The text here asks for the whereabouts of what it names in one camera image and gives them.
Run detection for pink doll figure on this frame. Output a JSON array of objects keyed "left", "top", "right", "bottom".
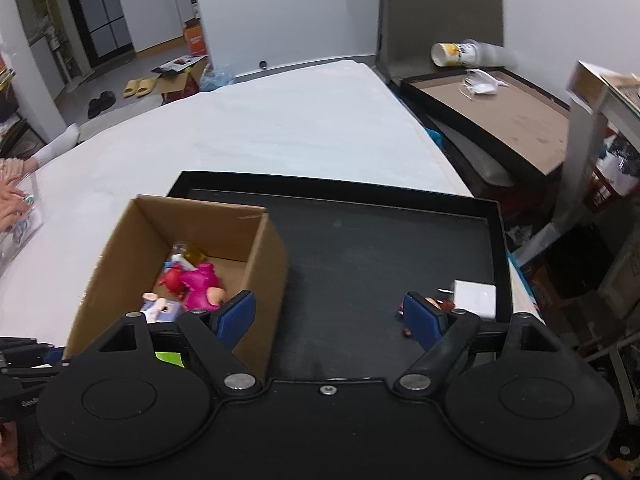
[{"left": 180, "top": 262, "right": 226, "bottom": 311}]

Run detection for white power adapter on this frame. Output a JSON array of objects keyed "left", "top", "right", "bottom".
[{"left": 438, "top": 280, "right": 497, "bottom": 321}]

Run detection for small red toy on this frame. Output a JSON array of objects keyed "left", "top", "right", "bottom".
[{"left": 157, "top": 263, "right": 186, "bottom": 299}]

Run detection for brown cardboard box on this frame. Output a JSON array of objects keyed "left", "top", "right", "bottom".
[{"left": 65, "top": 195, "right": 288, "bottom": 378}]

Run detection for green toy block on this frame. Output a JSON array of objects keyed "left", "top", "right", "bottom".
[{"left": 155, "top": 352, "right": 183, "bottom": 367}]

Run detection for lilac cube toy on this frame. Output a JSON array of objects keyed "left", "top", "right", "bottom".
[{"left": 140, "top": 292, "right": 186, "bottom": 324}]

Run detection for person's hand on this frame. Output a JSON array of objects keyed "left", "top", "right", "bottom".
[{"left": 0, "top": 157, "right": 39, "bottom": 232}]

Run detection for black shallow tray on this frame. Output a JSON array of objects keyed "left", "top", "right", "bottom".
[{"left": 170, "top": 171, "right": 513, "bottom": 380}]

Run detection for black tray with cardboard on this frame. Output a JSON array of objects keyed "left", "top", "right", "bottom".
[{"left": 399, "top": 68, "right": 570, "bottom": 183}]

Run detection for open cardboard box on floor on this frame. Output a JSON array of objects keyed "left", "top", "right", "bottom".
[{"left": 155, "top": 55, "right": 208, "bottom": 104}]

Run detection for yellow slippers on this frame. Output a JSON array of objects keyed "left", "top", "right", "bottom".
[{"left": 122, "top": 77, "right": 157, "bottom": 99}]

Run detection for black slippers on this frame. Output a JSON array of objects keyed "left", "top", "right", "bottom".
[{"left": 88, "top": 91, "right": 116, "bottom": 119}]

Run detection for stack of plastic cups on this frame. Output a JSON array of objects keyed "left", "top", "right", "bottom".
[{"left": 431, "top": 39, "right": 518, "bottom": 70}]

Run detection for grey desk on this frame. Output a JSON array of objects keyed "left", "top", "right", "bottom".
[{"left": 552, "top": 62, "right": 639, "bottom": 233}]

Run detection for orange cardboard box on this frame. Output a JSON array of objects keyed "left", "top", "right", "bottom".
[{"left": 183, "top": 18, "right": 207, "bottom": 56}]

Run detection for grey chair back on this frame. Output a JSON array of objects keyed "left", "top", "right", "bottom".
[{"left": 376, "top": 0, "right": 503, "bottom": 82}]

